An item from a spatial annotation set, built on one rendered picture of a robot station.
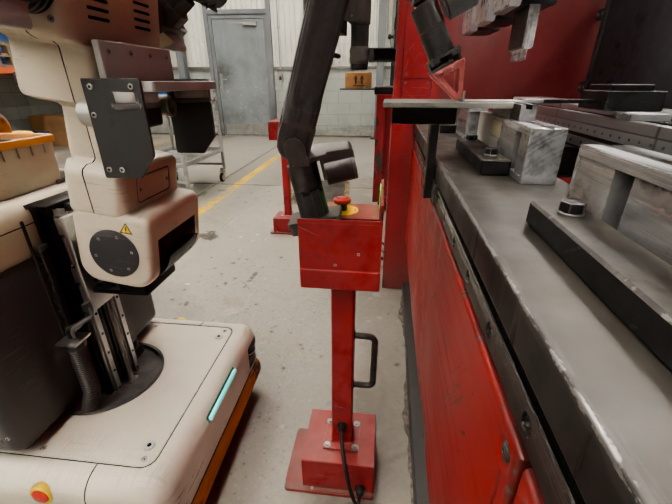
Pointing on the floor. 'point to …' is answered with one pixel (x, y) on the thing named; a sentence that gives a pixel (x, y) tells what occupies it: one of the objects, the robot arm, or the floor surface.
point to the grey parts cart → (197, 153)
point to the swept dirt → (406, 414)
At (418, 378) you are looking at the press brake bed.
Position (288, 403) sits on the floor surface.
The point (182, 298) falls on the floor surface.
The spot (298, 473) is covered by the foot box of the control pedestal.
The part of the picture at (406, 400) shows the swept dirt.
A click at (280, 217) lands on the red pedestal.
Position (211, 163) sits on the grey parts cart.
